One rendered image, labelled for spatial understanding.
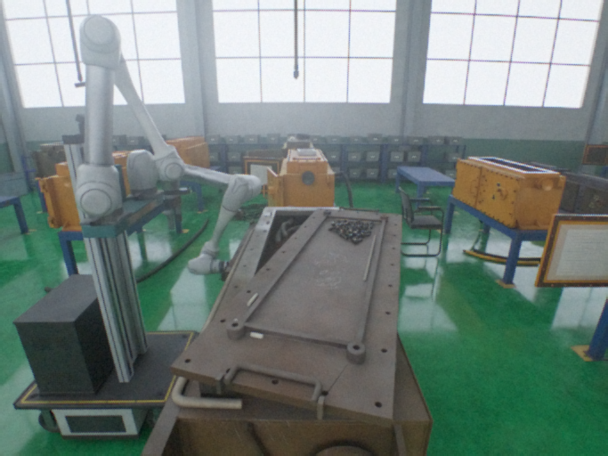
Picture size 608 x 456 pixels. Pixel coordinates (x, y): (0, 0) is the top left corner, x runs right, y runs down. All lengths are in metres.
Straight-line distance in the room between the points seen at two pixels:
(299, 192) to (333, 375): 3.10
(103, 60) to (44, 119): 11.35
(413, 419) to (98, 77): 1.49
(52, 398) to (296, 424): 1.92
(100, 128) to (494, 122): 11.11
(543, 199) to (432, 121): 6.80
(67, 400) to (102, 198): 1.38
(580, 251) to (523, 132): 9.49
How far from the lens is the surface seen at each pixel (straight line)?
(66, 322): 2.16
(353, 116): 10.33
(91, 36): 1.48
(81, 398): 2.45
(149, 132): 1.58
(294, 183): 3.68
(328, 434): 0.85
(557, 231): 2.85
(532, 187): 4.47
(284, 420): 0.82
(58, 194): 4.58
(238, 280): 1.12
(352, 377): 0.72
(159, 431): 0.86
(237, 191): 1.84
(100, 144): 1.52
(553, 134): 12.89
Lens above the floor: 1.86
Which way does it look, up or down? 19 degrees down
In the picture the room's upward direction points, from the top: straight up
